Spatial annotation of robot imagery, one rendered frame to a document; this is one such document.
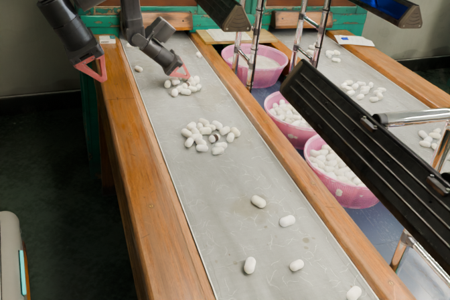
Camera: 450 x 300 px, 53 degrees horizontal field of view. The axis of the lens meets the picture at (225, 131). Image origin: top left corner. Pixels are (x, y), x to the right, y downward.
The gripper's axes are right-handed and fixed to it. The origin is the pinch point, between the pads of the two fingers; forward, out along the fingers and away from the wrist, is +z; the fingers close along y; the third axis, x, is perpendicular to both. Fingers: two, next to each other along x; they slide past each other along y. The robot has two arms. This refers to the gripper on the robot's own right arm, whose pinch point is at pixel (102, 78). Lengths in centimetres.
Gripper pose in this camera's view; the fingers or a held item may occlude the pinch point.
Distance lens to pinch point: 101.6
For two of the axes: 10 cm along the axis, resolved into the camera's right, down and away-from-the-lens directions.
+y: -4.0, -5.1, 7.7
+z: 3.3, 7.0, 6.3
